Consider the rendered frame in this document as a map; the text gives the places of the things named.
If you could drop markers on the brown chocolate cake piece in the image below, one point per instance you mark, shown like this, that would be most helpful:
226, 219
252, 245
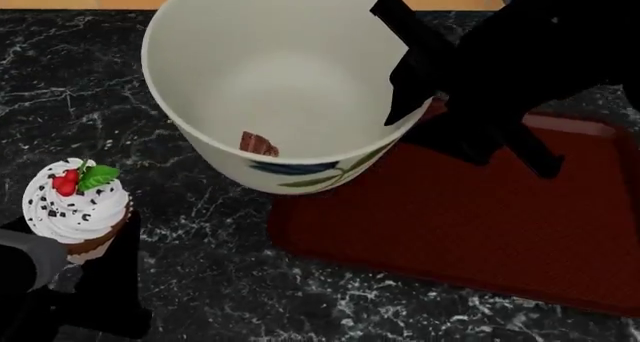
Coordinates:
257, 144

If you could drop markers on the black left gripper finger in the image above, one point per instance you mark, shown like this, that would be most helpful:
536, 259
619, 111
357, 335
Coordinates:
117, 267
30, 255

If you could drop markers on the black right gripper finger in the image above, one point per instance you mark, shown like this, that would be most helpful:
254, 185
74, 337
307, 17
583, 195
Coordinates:
412, 90
455, 135

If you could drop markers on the dark red rectangular tray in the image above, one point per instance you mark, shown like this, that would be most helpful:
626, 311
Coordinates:
440, 222

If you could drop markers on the white bowl with flower print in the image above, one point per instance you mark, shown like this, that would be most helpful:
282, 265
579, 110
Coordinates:
280, 75

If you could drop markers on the cupcake with white cream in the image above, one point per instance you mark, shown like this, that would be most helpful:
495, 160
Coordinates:
75, 210

